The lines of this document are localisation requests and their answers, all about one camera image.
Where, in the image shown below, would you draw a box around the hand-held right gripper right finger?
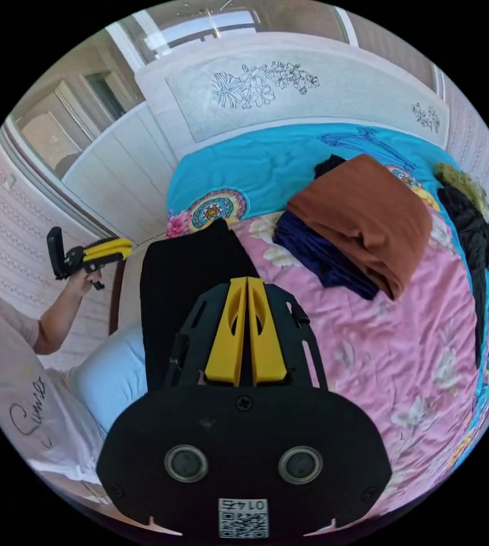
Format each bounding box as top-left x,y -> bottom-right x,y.
247,277 -> 291,382

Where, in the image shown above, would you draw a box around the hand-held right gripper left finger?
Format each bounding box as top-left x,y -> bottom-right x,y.
204,277 -> 248,383

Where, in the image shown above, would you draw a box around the black long pants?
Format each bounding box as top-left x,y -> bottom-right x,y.
139,218 -> 260,394

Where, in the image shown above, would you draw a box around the person's left forearm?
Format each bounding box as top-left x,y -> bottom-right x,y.
34,283 -> 86,355

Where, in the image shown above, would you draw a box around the person's left hand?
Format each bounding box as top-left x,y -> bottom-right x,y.
66,267 -> 102,299

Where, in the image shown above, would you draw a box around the white panelled cupboard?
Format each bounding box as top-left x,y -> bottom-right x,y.
61,101 -> 180,242

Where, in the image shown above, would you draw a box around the bed with floral quilt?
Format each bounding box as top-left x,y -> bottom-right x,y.
109,47 -> 489,483

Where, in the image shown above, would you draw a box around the person's body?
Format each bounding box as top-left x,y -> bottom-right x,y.
0,289 -> 113,495

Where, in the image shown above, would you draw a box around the pile of clothes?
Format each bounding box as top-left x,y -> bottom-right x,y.
271,153 -> 434,302

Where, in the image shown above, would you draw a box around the black jacket with fur collar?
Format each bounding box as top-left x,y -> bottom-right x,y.
433,162 -> 489,369

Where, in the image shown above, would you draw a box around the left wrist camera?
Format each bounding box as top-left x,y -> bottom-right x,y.
47,226 -> 65,280

